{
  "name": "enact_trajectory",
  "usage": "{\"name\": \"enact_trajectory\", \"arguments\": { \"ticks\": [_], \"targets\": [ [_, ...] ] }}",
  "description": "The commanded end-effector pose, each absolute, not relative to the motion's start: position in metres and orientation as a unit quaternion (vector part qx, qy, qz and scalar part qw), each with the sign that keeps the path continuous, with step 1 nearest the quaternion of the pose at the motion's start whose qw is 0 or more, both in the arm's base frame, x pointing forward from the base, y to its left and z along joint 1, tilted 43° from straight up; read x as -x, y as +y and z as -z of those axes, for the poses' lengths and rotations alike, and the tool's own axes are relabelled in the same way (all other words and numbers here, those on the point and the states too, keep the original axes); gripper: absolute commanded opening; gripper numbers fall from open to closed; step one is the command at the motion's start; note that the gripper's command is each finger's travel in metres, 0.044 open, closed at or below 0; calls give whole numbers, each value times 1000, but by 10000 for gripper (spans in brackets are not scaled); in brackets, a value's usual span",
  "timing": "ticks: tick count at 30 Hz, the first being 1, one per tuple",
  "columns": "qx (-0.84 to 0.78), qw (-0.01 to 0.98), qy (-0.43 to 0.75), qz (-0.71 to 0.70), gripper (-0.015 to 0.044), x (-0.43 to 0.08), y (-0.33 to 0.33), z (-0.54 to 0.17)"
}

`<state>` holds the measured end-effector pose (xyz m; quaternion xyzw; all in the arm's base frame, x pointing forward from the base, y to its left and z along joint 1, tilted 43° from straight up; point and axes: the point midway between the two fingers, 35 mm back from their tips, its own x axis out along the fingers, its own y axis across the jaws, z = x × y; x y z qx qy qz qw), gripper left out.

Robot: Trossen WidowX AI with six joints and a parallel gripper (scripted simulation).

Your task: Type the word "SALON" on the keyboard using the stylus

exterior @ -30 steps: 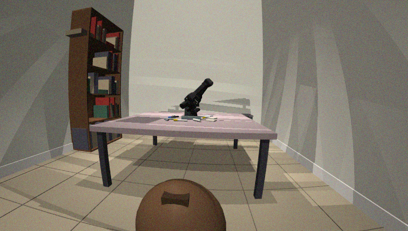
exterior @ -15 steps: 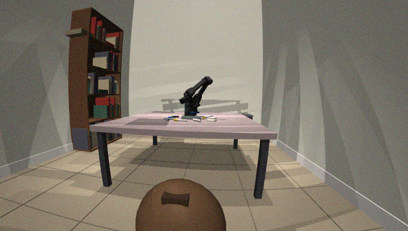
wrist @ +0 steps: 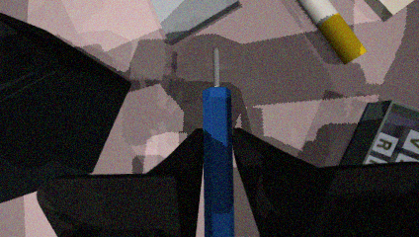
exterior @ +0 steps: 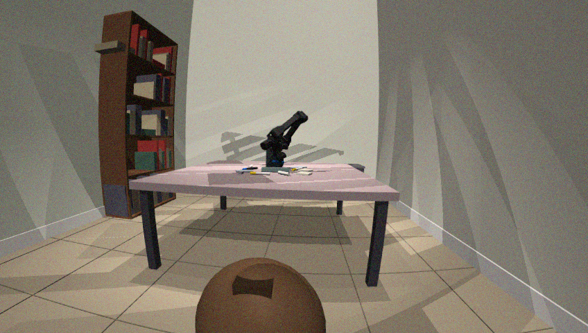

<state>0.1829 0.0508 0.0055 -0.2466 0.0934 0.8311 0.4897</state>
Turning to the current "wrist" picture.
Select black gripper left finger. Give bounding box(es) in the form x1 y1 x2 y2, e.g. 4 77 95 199
37 128 204 237

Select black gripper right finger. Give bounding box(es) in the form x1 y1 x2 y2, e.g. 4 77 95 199
232 127 419 237

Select grey keyboard with keys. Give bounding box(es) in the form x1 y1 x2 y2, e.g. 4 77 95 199
338 100 419 165

